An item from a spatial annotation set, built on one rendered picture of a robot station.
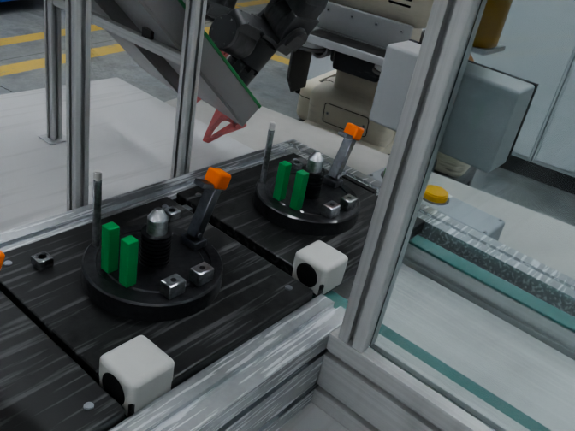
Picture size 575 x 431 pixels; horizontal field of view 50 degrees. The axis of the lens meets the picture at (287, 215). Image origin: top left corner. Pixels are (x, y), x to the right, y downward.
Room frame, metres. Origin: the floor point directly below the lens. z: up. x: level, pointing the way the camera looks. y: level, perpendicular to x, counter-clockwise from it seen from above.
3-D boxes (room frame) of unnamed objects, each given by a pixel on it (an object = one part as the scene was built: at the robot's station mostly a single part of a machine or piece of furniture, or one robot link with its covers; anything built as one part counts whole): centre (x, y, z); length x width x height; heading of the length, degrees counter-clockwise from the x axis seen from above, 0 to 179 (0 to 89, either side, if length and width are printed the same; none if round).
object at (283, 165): (0.68, 0.02, 1.01); 0.01 x 0.01 x 0.05; 56
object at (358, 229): (0.71, -0.02, 0.96); 0.24 x 0.24 x 0.02; 56
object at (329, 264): (0.57, -0.05, 0.97); 0.05 x 0.05 x 0.04; 56
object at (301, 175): (0.67, -0.01, 1.01); 0.01 x 0.01 x 0.05; 56
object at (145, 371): (0.50, 0.12, 1.01); 0.24 x 0.24 x 0.13; 56
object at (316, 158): (0.71, -0.02, 1.04); 0.02 x 0.02 x 0.03
